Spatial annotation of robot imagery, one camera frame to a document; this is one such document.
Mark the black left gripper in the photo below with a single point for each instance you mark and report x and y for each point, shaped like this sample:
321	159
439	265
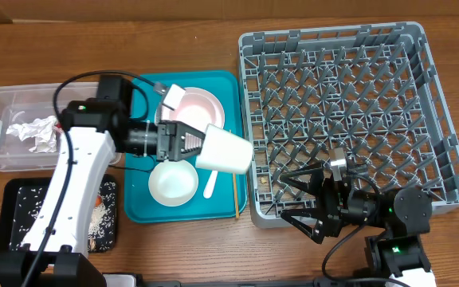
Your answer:
174	149

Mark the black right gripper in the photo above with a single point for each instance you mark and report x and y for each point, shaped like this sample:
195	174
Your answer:
335	199

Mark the small white bowl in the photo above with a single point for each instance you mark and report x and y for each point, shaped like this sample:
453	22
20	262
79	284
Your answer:
173	183

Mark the white cup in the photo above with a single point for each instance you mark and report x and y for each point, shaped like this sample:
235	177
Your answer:
223	151

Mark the white paper ball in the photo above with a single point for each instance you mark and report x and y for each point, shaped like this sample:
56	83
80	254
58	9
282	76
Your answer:
42	131

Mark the orange carrot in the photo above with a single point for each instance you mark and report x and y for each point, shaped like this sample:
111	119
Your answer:
98	201

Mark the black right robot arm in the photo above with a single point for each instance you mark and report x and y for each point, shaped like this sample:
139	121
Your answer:
349	196

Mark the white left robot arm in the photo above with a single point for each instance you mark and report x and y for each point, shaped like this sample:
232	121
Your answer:
54	252

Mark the grey dishwasher rack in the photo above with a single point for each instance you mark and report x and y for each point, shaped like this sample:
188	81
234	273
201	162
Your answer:
372	90

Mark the teal plastic tray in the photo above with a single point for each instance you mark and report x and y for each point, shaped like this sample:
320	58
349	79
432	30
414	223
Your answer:
139	205

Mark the pink plate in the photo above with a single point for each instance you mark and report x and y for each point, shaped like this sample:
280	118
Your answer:
198	108

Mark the white plastic fork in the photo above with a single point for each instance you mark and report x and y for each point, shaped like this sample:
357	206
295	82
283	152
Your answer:
209	187

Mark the wooden chopstick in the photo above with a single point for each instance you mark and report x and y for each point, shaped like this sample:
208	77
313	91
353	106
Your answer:
235	196

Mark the black tray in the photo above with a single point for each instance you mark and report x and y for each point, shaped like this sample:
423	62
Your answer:
22	201

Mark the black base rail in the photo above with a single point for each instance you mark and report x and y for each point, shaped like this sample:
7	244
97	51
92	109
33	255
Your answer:
229	284

